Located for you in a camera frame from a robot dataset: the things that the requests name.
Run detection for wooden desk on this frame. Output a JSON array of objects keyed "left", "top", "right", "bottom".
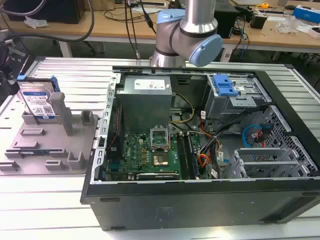
[{"left": 0, "top": 0, "right": 320, "bottom": 54}]

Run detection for yellow black power wires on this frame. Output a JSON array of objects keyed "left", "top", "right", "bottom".
[{"left": 168, "top": 92, "right": 196, "bottom": 124}]

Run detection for blue plastic drive latch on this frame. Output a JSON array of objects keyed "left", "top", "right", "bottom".
[{"left": 212, "top": 73, "right": 239, "bottom": 97}]

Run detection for hard disk in blue carrier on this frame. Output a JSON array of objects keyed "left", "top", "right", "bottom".
[{"left": 16, "top": 74, "right": 60, "bottom": 124}]

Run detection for metal socket cover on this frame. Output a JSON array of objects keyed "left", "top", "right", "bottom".
[{"left": 148, "top": 127, "right": 171, "bottom": 152}]

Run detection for grey power supply unit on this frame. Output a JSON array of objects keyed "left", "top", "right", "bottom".
[{"left": 115, "top": 75, "right": 176, "bottom": 135}]

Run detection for black box on desk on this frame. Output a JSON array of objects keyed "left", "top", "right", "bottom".
[{"left": 249, "top": 12, "right": 268, "bottom": 29}]

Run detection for silver drive cage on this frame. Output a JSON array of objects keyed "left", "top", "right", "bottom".
[{"left": 202, "top": 73, "right": 273, "bottom": 120}]

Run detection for metal disk bay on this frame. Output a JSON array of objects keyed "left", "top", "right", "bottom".
[{"left": 223, "top": 147, "right": 312, "bottom": 179}]

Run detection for blue SATA wire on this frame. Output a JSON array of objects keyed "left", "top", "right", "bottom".
[{"left": 241, "top": 123, "right": 272, "bottom": 149}]

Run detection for black hanging cable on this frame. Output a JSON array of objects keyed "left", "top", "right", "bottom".
[{"left": 124, "top": 0, "right": 141, "bottom": 60}]

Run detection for blue white box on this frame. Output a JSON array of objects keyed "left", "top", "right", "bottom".
[{"left": 291, "top": 4, "right": 320, "bottom": 25}]

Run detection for RAM stick on rack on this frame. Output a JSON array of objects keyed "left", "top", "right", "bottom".
[{"left": 4, "top": 148, "right": 64, "bottom": 155}]

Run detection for grey parts rack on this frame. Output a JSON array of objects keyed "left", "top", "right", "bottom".
[{"left": 0, "top": 91, "right": 100, "bottom": 176}]

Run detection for CPU socket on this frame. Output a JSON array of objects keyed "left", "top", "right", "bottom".
[{"left": 151, "top": 152, "right": 171, "bottom": 168}]

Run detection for black open PC case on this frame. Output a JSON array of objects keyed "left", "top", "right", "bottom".
[{"left": 79, "top": 65, "right": 320, "bottom": 232}]

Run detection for RAM stick in slot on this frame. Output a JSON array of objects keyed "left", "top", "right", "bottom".
[{"left": 176, "top": 131, "right": 201, "bottom": 180}]

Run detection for orange wire bundle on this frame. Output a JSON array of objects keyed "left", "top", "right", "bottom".
[{"left": 197, "top": 138, "right": 223, "bottom": 170}]

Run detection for black device with cables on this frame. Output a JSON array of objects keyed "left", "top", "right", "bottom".
[{"left": 0, "top": 29, "right": 33, "bottom": 97}]

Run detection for blue cable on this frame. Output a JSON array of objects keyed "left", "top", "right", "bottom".
[{"left": 235, "top": 19, "right": 251, "bottom": 61}]

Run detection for green motherboard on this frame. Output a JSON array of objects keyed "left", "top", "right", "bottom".
[{"left": 105, "top": 129, "right": 202, "bottom": 181}]

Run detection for thick grey cable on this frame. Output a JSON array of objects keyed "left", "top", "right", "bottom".
[{"left": 0, "top": 0, "right": 95, "bottom": 44}]

